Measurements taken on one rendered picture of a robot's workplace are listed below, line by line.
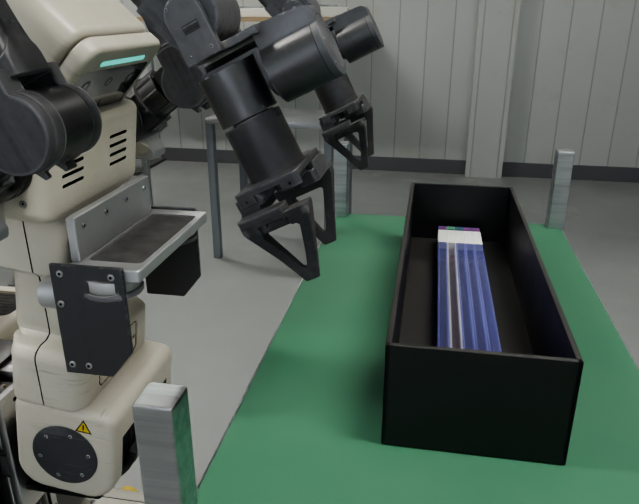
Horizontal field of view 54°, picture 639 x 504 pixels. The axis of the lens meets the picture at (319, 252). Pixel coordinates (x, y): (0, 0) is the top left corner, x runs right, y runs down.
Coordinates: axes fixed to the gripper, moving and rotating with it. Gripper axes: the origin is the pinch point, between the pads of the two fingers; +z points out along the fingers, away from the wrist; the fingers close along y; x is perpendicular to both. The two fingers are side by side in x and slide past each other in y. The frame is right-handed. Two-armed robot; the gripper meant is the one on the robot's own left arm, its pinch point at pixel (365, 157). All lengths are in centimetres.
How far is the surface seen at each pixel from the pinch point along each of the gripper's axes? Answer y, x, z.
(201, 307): 156, 132, 58
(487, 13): 431, -53, 2
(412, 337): -30.0, -1.5, 18.6
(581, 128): 439, -89, 117
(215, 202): 217, 127, 22
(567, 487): -53, -14, 26
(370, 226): 14.8, 7.5, 15.0
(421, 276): -10.6, -2.2, 18.8
